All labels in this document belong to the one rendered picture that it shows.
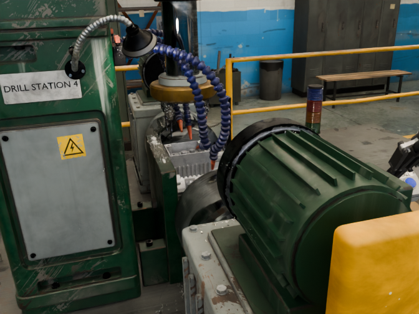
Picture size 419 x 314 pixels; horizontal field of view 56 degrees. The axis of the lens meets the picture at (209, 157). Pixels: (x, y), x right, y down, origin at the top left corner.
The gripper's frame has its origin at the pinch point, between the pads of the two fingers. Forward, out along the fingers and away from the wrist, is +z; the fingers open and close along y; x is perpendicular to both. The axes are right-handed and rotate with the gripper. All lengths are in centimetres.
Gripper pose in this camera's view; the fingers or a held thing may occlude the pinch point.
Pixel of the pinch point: (393, 173)
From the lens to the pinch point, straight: 106.4
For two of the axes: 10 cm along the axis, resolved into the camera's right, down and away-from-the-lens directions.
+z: -1.4, 5.4, 8.3
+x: 2.4, 8.3, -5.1
